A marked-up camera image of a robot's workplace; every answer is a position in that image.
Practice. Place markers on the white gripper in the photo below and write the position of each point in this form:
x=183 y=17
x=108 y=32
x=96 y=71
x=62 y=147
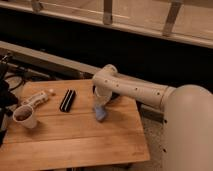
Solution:
x=101 y=96

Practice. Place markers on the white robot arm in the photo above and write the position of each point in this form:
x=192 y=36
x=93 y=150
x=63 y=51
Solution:
x=188 y=117

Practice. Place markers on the black striped rectangular block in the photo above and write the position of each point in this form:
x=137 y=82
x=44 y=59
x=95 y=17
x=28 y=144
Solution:
x=67 y=101

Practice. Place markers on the clear plastic bottle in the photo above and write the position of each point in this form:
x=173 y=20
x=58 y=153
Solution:
x=39 y=98

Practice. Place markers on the white paper cup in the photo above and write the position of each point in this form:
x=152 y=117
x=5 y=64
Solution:
x=25 y=116

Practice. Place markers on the black equipment at left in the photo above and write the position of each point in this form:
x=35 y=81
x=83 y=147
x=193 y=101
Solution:
x=6 y=98

